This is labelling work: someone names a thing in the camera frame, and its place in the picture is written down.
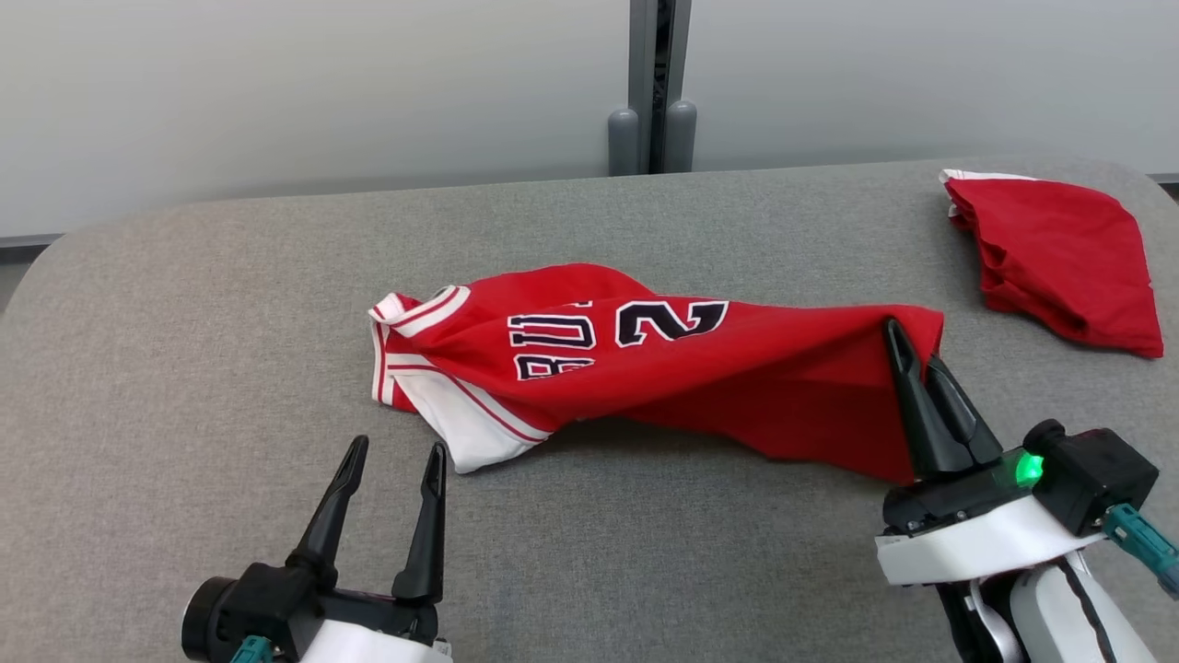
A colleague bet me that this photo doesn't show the red shorts with white stripe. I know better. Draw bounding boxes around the red shorts with white stripe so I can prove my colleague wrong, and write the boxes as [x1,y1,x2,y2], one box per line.
[940,169,1165,359]

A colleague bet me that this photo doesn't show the grey metal wall post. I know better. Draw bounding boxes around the grey metal wall post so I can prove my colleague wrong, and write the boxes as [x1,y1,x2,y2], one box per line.
[628,0,694,174]

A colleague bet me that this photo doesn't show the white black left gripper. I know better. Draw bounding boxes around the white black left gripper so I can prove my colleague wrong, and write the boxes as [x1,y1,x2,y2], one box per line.
[287,436,452,663]

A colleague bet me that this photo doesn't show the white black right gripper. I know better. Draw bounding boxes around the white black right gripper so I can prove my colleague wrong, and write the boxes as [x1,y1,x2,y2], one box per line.
[875,318,1106,587]

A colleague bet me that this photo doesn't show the grey cylinder bumper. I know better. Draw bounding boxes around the grey cylinder bumper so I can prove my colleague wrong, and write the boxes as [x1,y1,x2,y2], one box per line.
[608,108,641,177]
[665,99,698,173]

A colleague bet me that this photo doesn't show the red basketball jersey white trim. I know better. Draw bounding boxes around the red basketball jersey white trim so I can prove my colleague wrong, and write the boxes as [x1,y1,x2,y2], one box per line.
[368,263,946,486]

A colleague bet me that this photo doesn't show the teal plug right camera cable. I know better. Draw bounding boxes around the teal plug right camera cable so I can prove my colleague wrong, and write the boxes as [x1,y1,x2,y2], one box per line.
[1101,504,1179,599]

